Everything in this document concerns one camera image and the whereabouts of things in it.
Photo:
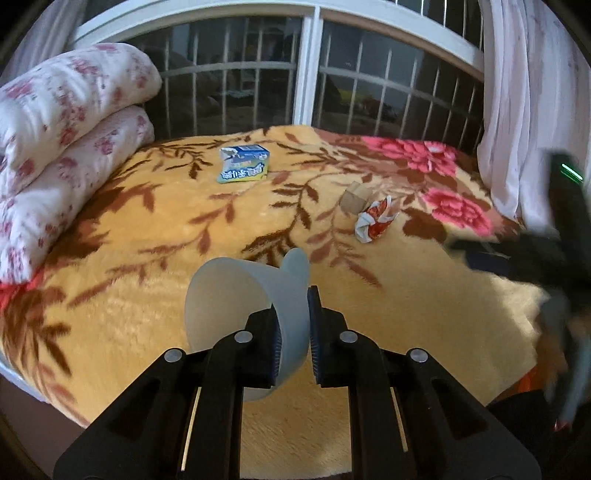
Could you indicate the floral yellow fleece blanket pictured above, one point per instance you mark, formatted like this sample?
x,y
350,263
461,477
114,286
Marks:
x,y
109,298

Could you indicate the red white crumpled wrapper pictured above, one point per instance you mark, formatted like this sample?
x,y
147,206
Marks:
x,y
374,221

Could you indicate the small brown cardboard box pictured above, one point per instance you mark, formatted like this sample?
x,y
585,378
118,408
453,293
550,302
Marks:
x,y
356,198

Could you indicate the left pink curtain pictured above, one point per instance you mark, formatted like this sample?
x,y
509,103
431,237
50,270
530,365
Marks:
x,y
47,37

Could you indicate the right pink curtain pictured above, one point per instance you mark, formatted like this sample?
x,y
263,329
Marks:
x,y
537,99

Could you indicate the blue white milk carton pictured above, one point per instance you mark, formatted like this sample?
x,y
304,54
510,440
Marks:
x,y
243,163

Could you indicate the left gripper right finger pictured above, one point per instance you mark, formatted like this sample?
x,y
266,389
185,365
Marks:
x,y
410,418

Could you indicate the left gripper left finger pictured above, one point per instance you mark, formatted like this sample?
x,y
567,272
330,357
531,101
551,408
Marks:
x,y
182,417

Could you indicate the window with metal bars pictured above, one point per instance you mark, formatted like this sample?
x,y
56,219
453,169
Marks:
x,y
396,69

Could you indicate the person's right hand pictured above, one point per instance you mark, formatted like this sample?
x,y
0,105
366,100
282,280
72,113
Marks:
x,y
551,360

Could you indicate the pink curtain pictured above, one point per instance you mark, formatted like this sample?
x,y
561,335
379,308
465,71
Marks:
x,y
537,99
47,37

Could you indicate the folded floral white quilt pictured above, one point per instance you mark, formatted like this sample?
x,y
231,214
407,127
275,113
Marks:
x,y
66,126

